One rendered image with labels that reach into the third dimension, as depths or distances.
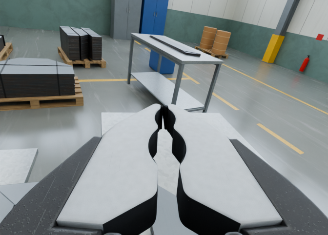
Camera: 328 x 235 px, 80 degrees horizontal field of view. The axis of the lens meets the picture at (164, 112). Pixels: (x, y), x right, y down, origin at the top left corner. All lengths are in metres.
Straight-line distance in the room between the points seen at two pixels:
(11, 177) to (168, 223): 0.78
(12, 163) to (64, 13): 7.56
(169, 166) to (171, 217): 0.19
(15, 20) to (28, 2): 0.72
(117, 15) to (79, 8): 1.37
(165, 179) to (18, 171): 0.72
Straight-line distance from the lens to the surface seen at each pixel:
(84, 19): 8.55
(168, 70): 4.89
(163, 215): 0.53
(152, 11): 8.55
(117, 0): 8.08
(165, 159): 0.69
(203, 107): 3.08
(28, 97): 3.15
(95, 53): 4.76
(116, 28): 8.15
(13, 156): 1.22
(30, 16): 8.49
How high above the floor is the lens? 1.51
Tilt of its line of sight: 29 degrees down
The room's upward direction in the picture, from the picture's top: 11 degrees clockwise
